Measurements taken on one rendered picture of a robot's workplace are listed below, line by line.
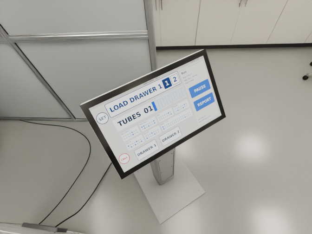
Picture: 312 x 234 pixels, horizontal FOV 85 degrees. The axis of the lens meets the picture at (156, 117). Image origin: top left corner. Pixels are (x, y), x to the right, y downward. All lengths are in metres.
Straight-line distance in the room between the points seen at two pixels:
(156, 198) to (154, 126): 1.03
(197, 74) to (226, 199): 1.22
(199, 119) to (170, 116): 0.13
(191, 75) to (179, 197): 1.14
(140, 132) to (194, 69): 0.32
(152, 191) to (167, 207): 0.18
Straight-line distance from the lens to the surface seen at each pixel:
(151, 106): 0.64
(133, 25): 1.20
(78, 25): 1.32
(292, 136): 2.20
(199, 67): 0.73
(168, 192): 1.60
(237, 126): 2.03
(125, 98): 0.61
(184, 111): 0.70
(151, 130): 0.65
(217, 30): 2.75
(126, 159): 0.66
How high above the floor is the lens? 1.61
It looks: 55 degrees down
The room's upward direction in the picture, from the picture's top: 7 degrees counter-clockwise
